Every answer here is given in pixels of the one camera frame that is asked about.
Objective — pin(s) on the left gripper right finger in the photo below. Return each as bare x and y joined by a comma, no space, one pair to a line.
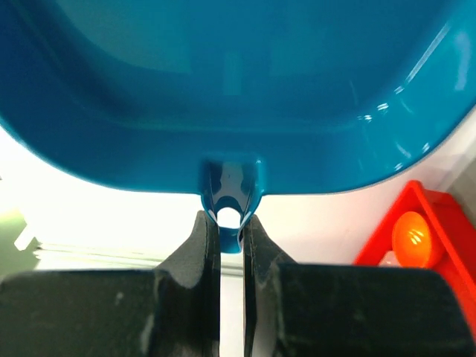
296,309

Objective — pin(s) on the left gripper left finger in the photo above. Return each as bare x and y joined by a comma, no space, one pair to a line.
170,310

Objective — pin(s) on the blue dustpan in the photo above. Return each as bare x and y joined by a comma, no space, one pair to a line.
121,119

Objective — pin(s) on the pink polka dot plate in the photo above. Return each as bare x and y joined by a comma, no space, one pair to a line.
389,260

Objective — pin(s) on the orange bowl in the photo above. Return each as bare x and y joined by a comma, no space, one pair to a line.
414,242

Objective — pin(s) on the red plastic tray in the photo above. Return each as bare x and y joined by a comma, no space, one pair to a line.
451,227

